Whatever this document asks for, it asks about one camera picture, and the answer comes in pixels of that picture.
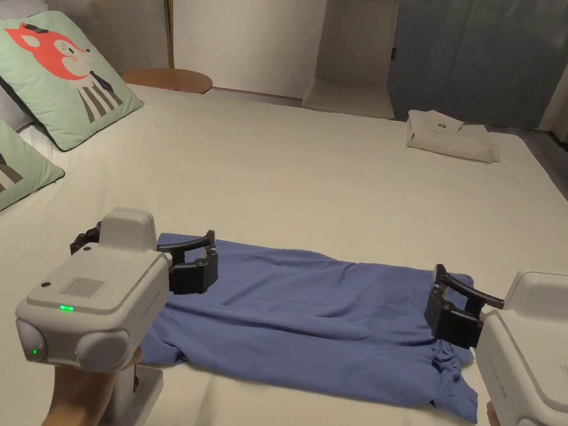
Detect grey upholstered chair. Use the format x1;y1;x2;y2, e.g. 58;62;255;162
301;0;407;119

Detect round wooden side table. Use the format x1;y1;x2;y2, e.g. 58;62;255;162
120;63;215;97

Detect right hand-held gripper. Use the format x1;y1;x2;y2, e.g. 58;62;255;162
413;260;568;426

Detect person's left hand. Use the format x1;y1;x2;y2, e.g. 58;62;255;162
41;337;146;426

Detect green cushion with striped print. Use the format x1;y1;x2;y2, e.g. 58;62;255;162
0;89;74;248

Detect padded beige headboard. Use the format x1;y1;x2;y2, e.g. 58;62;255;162
6;0;177;83

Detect brass lamp pole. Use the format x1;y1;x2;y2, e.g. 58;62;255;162
156;0;182;71

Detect blue curtain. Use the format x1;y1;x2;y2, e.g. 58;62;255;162
351;0;568;134

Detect person's right hand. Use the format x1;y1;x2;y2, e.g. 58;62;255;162
484;399;504;426

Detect bed with beige sheet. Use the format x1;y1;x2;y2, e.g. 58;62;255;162
0;67;568;426

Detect grey pillow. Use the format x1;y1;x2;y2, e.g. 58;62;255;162
0;0;48;136

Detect folded beige garment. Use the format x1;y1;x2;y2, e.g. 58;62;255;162
402;108;506;166

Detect blue shirt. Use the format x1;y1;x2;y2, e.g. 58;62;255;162
136;231;494;425

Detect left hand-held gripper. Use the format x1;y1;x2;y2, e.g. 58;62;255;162
4;198;226;426

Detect green cushion with fox print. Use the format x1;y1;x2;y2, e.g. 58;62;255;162
0;5;152;160

